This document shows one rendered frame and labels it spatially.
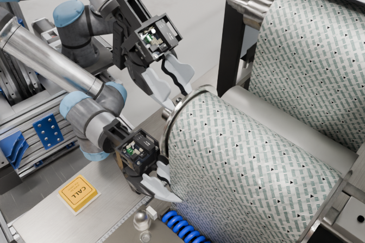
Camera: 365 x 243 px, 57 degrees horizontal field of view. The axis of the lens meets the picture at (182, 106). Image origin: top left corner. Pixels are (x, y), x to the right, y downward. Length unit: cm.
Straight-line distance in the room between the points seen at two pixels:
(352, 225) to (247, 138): 17
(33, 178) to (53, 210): 94
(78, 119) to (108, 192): 24
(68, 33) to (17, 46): 44
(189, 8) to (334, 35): 271
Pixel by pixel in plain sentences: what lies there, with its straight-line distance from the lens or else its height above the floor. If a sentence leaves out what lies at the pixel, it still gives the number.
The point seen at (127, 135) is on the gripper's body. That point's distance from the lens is 72.
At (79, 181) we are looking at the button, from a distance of 93.
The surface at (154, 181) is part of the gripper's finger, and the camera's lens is 66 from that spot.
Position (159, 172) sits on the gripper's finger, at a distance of 70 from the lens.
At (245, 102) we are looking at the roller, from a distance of 65.
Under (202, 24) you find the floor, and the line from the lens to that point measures 304.
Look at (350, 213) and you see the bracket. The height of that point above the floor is 129.
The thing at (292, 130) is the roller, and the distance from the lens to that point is 63.
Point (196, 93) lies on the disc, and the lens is 54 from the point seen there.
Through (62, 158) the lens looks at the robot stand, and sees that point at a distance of 190.
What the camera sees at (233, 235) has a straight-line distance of 62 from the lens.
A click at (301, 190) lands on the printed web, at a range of 48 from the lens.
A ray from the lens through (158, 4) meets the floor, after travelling 332.
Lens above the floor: 170
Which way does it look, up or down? 48 degrees down
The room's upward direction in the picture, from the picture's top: straight up
